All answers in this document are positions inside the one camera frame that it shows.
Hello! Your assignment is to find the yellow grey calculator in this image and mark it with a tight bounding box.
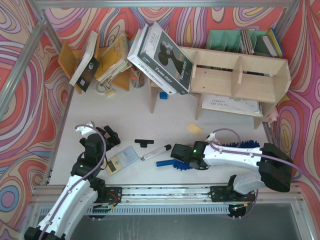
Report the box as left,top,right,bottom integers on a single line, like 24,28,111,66
105,146,140,176

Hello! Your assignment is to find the spiral bound drawing notebook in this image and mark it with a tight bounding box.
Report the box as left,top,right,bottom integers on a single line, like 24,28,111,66
201,94,263,117

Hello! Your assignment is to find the orange wooden book stand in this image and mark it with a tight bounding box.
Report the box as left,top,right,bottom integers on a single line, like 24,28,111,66
58,35,130,93

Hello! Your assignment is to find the blue yellow book in organizer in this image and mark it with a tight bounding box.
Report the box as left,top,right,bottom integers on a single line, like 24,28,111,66
261,28,284,58

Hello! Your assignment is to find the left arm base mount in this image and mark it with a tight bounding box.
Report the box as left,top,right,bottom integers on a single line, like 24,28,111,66
93,186,123,204

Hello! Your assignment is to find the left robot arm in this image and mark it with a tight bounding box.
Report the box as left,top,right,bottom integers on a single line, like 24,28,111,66
24,121,122,240

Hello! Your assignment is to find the yellow books stack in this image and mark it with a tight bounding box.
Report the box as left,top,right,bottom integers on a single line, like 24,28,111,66
96,31,132,85

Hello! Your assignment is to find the green desk organizer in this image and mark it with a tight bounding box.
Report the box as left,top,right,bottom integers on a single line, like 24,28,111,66
205,29,279,58

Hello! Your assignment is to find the pen cup with pencils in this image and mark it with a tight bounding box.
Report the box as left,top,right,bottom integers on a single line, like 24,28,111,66
129,67,145,89

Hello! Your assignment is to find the white black leaning book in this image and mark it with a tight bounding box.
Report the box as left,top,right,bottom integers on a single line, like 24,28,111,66
69,31,100,92

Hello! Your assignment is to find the yellow sticky note pad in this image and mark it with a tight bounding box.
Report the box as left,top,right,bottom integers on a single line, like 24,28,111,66
186,123,203,137

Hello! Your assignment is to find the blue microfiber duster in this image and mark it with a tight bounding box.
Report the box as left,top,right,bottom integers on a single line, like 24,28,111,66
156,140,260,171

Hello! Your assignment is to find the black T-shaped plastic part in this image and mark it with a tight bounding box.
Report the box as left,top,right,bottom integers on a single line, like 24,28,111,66
134,139,154,148

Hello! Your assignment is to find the light wooden bookshelf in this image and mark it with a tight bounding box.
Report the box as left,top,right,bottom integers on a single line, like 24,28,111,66
148,46,292,130

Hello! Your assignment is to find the blue pencil sharpener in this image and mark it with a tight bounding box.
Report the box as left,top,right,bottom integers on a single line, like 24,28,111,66
159,92,169,100

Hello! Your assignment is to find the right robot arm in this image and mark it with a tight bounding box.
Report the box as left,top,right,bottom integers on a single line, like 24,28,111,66
170,140,293,195

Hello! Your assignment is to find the white black marker pen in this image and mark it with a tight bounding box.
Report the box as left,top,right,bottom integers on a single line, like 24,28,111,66
140,144,172,161

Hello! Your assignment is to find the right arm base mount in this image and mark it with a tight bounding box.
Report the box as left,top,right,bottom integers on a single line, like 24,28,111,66
208,185,256,203

